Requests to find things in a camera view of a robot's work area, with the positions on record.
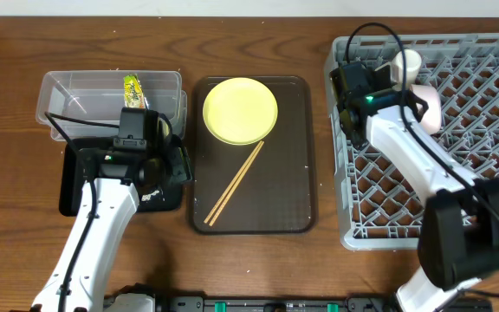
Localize white plastic cup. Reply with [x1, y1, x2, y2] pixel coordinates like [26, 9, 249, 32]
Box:
[373, 49, 422, 90]

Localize white bowl with rice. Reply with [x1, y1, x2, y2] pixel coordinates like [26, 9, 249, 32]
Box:
[410, 84, 442, 135]

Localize yellow round plate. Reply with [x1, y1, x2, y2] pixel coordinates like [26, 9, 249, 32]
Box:
[203, 77, 279, 146]

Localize green yellow snack wrapper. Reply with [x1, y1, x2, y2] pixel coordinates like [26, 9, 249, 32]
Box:
[123, 75, 148, 108]

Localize wooden chopstick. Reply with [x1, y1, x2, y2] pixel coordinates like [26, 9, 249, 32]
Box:
[203, 140, 262, 224]
[207, 140, 265, 227]

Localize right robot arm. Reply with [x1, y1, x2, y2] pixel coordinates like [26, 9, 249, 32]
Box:
[330, 62, 499, 311]

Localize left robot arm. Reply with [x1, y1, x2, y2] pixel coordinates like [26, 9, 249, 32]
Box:
[30, 179, 182, 312]

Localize grey plastic dishwasher rack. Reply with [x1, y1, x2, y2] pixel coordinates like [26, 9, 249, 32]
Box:
[324, 33, 499, 250]

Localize black plastic bin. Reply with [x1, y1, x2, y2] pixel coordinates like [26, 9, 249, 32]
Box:
[59, 137, 183, 217]

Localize spilled white rice pile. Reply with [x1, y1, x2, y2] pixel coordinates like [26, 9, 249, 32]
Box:
[140, 188, 162, 202]

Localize dark brown serving tray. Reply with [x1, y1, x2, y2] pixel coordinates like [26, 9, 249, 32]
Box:
[189, 76, 317, 235]

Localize clear plastic bin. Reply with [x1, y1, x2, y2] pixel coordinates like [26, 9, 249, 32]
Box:
[36, 70, 187, 139]

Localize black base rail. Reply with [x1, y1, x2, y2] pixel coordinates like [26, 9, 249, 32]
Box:
[104, 283, 493, 312]

